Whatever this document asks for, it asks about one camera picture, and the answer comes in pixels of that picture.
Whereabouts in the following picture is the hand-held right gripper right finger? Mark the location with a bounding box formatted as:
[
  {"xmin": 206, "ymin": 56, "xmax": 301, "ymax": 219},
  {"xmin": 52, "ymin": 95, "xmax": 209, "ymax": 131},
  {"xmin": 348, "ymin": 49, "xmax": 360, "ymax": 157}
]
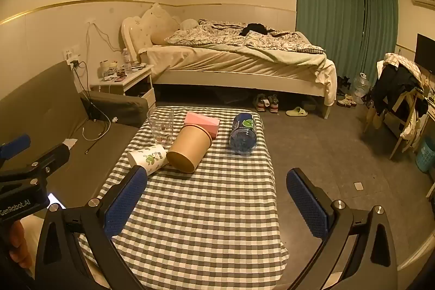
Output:
[{"xmin": 286, "ymin": 168, "xmax": 398, "ymax": 290}]

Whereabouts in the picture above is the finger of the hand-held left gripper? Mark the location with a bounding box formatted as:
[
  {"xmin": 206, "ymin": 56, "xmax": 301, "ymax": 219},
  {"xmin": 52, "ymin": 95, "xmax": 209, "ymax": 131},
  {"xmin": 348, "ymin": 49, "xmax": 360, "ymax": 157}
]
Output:
[
  {"xmin": 18, "ymin": 143, "xmax": 71, "ymax": 188},
  {"xmin": 0, "ymin": 135, "xmax": 32, "ymax": 171}
]

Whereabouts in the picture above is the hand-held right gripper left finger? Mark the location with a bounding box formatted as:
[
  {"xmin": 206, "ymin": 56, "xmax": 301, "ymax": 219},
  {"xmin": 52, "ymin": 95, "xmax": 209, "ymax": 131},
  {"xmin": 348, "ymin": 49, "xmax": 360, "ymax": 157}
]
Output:
[{"xmin": 34, "ymin": 165, "xmax": 150, "ymax": 290}]

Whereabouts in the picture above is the white printed paper cup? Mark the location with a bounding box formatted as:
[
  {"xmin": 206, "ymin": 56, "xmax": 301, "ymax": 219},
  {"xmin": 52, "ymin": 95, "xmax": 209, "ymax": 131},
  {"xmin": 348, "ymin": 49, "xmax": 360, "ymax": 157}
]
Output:
[{"xmin": 127, "ymin": 145, "xmax": 168, "ymax": 175}]

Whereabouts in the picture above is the clear plastic cup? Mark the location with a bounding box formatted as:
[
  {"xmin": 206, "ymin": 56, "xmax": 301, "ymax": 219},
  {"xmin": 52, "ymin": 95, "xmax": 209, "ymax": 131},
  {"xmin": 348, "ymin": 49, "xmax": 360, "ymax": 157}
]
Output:
[{"xmin": 147, "ymin": 108, "xmax": 175, "ymax": 145}]

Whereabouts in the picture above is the brown paper cup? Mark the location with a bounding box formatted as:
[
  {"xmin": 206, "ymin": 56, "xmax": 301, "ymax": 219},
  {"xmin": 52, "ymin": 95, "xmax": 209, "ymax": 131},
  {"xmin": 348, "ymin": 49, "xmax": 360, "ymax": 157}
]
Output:
[{"xmin": 166, "ymin": 125, "xmax": 213, "ymax": 173}]

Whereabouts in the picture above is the person's left hand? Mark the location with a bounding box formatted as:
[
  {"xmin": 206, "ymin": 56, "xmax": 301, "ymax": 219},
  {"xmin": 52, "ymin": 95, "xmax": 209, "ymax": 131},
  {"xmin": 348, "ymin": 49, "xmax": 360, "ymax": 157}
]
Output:
[{"xmin": 7, "ymin": 220, "xmax": 30, "ymax": 269}]

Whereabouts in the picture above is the grey sofa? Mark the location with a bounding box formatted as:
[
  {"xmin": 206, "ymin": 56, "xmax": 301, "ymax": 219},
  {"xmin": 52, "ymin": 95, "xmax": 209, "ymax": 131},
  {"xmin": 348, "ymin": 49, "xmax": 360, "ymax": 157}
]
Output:
[{"xmin": 0, "ymin": 61, "xmax": 150, "ymax": 209}]

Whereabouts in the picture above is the grey cushion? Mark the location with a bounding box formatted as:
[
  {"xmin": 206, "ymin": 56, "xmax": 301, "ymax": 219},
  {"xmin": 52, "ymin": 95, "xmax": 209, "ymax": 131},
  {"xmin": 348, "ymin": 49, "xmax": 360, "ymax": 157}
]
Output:
[{"xmin": 89, "ymin": 91, "xmax": 149, "ymax": 127}]

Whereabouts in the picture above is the grey white checked tablecloth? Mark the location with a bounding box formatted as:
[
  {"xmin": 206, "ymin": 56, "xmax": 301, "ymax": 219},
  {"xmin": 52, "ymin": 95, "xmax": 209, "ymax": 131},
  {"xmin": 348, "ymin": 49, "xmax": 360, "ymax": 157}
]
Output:
[{"xmin": 78, "ymin": 105, "xmax": 289, "ymax": 290}]

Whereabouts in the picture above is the white paper roll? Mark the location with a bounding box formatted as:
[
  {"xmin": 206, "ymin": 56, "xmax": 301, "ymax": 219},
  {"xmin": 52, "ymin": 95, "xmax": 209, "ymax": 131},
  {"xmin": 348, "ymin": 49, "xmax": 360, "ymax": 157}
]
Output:
[{"xmin": 99, "ymin": 61, "xmax": 118, "ymax": 78}]

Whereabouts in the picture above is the white nightstand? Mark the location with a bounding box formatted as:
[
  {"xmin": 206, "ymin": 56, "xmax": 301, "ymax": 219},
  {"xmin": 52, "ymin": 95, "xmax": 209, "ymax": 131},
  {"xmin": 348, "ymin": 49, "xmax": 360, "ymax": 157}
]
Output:
[{"xmin": 89, "ymin": 64, "xmax": 157, "ymax": 110}]

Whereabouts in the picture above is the white shoes pair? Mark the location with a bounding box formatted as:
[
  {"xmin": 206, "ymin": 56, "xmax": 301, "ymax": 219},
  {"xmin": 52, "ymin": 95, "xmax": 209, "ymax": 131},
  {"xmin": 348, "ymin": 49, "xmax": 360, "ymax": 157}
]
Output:
[{"xmin": 337, "ymin": 93, "xmax": 358, "ymax": 108}]

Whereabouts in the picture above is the pink sponge block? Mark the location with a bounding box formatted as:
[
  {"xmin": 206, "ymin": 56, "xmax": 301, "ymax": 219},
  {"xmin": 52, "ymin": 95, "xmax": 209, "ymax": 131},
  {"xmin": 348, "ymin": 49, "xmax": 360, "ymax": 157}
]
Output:
[{"xmin": 184, "ymin": 112, "xmax": 220, "ymax": 138}]

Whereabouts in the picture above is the wooden chair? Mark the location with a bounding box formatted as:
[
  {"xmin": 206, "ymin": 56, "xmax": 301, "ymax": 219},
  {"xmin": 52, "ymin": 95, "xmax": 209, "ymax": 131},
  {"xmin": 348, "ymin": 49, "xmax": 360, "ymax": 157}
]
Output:
[{"xmin": 363, "ymin": 52, "xmax": 429, "ymax": 160}]

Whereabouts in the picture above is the blue laundry basket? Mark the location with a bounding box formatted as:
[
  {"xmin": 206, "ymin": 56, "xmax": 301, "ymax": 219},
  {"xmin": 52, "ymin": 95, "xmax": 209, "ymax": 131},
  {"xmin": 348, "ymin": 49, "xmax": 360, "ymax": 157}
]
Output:
[{"xmin": 415, "ymin": 135, "xmax": 435, "ymax": 174}]

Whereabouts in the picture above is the clear water jug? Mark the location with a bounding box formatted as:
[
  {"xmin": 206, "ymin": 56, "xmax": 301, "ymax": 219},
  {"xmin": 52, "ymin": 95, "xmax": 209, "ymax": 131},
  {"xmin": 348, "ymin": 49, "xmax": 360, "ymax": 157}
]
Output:
[{"xmin": 353, "ymin": 73, "xmax": 371, "ymax": 101}]

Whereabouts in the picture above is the white bed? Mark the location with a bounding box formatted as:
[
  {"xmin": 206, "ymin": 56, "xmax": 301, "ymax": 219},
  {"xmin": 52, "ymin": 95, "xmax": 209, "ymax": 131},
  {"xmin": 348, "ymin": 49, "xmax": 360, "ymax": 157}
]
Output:
[{"xmin": 122, "ymin": 3, "xmax": 338, "ymax": 119}]

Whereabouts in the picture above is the pile of clothes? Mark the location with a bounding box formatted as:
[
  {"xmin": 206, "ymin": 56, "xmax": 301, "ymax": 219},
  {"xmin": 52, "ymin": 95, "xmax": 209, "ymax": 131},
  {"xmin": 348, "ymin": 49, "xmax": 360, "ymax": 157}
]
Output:
[{"xmin": 370, "ymin": 52, "xmax": 429, "ymax": 148}]

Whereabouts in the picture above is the cream bed sheet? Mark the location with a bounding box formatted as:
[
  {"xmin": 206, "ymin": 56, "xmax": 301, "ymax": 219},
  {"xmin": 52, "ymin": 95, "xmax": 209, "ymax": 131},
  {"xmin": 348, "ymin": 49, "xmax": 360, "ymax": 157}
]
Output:
[{"xmin": 146, "ymin": 45, "xmax": 338, "ymax": 106}]

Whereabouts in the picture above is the floral quilt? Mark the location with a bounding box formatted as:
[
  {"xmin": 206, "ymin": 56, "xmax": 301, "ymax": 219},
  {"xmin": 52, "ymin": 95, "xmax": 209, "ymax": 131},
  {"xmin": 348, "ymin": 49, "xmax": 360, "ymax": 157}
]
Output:
[{"xmin": 165, "ymin": 19, "xmax": 327, "ymax": 54}]

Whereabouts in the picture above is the black garment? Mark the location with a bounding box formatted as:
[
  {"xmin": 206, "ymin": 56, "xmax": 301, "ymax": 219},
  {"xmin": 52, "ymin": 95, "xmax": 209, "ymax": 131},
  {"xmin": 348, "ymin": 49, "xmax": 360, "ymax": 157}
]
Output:
[{"xmin": 239, "ymin": 23, "xmax": 272, "ymax": 37}]

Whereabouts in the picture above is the white pillow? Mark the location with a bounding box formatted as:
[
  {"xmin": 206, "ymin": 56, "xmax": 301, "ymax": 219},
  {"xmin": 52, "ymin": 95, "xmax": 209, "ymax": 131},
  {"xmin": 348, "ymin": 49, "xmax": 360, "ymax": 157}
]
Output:
[{"xmin": 179, "ymin": 19, "xmax": 201, "ymax": 31}]

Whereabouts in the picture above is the black television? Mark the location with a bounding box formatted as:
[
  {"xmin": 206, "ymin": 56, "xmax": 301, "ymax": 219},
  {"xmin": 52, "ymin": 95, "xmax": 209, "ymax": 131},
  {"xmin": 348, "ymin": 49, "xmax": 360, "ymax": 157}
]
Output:
[{"xmin": 414, "ymin": 33, "xmax": 435, "ymax": 75}]

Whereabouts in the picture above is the green curtain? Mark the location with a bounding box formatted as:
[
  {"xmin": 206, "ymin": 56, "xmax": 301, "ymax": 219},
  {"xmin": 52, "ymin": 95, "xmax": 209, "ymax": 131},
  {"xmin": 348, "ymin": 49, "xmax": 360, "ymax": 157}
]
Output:
[{"xmin": 296, "ymin": 0, "xmax": 399, "ymax": 77}]

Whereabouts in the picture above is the white charging cable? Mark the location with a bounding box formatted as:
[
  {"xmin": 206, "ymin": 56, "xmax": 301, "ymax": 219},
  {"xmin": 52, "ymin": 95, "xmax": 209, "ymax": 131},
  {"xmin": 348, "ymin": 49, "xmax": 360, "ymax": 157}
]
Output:
[{"xmin": 82, "ymin": 122, "xmax": 111, "ymax": 142}]

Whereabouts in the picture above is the black cable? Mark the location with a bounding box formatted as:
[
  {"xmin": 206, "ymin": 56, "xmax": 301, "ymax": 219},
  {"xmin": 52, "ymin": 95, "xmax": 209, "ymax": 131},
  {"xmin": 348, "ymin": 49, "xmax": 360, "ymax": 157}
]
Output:
[{"xmin": 73, "ymin": 63, "xmax": 111, "ymax": 123}]

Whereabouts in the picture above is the white wall socket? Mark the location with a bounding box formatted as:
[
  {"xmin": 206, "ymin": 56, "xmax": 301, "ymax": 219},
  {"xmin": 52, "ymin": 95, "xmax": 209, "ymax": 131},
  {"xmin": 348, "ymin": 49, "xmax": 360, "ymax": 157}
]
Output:
[{"xmin": 63, "ymin": 45, "xmax": 83, "ymax": 69}]

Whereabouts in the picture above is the white wall cable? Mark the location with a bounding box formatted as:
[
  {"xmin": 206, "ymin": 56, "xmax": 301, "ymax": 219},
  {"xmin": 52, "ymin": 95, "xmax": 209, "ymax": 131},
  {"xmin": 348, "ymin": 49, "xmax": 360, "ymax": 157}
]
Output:
[{"xmin": 85, "ymin": 20, "xmax": 123, "ymax": 66}]

